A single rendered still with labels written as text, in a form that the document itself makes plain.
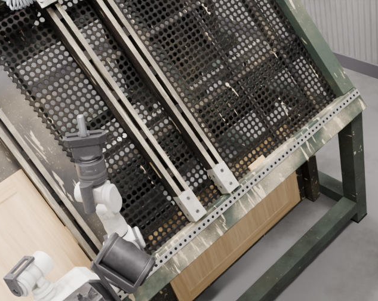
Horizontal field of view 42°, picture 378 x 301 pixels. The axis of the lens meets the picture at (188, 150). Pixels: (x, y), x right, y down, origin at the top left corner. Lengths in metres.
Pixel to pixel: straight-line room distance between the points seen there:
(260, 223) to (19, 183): 1.33
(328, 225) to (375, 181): 0.59
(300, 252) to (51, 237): 1.39
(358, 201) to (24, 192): 1.85
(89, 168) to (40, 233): 0.50
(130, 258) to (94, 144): 0.34
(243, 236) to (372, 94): 1.82
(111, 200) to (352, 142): 1.47
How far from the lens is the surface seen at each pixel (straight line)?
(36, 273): 1.41
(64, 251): 1.92
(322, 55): 2.46
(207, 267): 2.55
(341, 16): 4.12
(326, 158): 3.49
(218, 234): 2.07
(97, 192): 1.52
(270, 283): 2.66
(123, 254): 1.42
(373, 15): 3.92
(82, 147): 1.47
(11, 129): 1.87
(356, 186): 2.86
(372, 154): 3.49
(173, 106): 2.01
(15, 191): 1.90
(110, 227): 1.66
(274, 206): 2.73
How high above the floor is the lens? 2.38
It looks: 39 degrees down
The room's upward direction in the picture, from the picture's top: 19 degrees counter-clockwise
